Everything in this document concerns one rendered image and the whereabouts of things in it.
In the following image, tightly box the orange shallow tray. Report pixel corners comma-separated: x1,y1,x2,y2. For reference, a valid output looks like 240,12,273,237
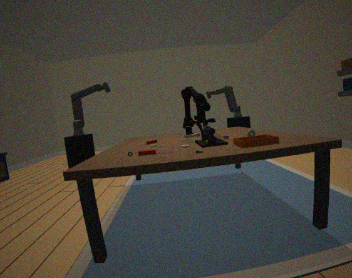
233,135,279,148

